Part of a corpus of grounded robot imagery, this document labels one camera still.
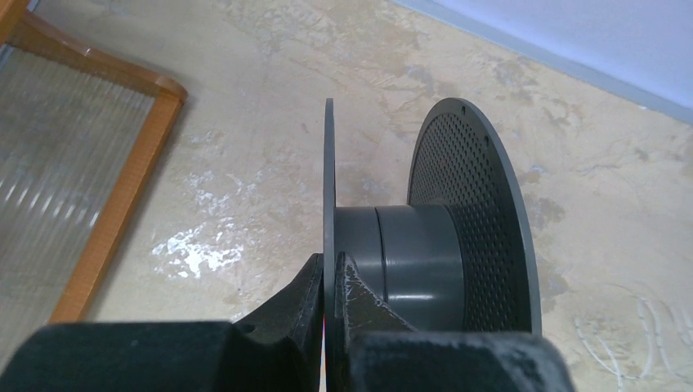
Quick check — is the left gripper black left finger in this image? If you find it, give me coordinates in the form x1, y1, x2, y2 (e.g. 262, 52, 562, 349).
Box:
1, 254, 324, 391

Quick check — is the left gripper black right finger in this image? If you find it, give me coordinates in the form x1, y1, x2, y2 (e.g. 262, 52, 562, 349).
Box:
331, 252, 575, 391

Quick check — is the black cable spool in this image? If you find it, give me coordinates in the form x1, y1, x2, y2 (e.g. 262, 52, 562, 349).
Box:
323, 98, 542, 391

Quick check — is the white cable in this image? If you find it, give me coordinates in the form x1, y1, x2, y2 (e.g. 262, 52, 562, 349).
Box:
574, 294, 693, 380

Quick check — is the wooden rack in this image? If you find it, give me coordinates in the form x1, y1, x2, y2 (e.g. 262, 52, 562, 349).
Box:
1, 1, 187, 358

